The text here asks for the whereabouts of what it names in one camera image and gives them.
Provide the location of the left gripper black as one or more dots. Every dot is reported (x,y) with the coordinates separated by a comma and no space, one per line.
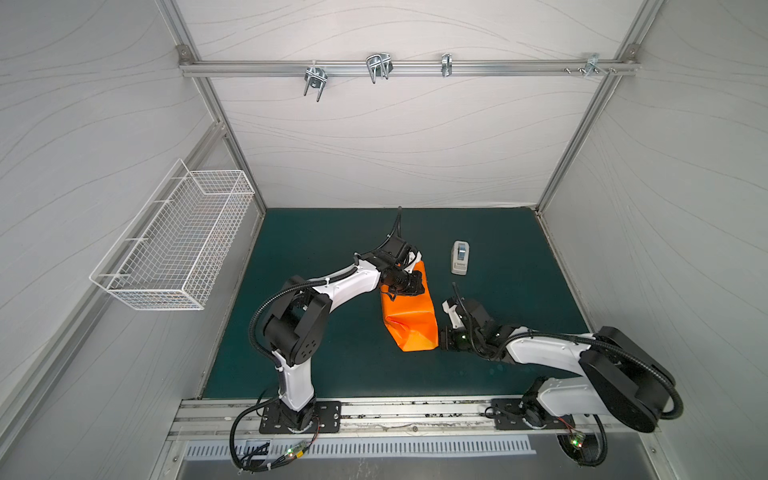
(405,284)

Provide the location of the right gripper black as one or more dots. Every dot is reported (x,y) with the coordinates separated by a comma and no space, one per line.
(454,339)

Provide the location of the orange wrapping paper sheet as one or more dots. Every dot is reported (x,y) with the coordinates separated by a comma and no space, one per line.
(411,320)

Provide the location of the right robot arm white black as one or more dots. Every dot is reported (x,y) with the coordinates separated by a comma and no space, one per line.
(612,375)

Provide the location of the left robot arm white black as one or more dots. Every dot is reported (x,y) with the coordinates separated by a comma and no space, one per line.
(289,326)

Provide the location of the green table mat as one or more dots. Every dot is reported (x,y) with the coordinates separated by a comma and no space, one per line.
(512,272)

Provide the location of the white vent strip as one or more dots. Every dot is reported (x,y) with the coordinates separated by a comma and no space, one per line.
(332,447)

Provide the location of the metal u-bolt clamp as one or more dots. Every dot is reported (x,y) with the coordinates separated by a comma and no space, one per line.
(316,79)
(379,65)

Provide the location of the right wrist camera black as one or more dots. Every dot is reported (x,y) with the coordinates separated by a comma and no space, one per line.
(463,312)

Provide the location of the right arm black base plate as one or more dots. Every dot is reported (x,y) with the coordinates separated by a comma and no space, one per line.
(519,414)

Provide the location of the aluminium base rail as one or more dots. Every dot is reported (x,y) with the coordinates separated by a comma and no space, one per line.
(363,417)

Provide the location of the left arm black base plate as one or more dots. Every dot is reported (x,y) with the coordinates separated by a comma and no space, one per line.
(316,416)

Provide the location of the white wire basket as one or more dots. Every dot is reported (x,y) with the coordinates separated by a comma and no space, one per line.
(169,256)

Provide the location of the aluminium cross rail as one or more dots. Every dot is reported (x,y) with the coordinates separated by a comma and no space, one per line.
(401,68)

